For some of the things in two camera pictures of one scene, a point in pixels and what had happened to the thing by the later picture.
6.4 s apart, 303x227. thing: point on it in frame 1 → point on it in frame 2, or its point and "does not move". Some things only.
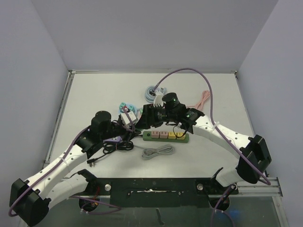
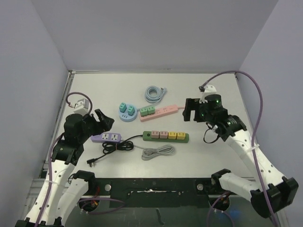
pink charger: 155,134 does not move
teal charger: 122,105 does not move
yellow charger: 180,134 does not move
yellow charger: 172,135 does not move
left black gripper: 128,133 → 103,125
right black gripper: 147,116 → 195,109
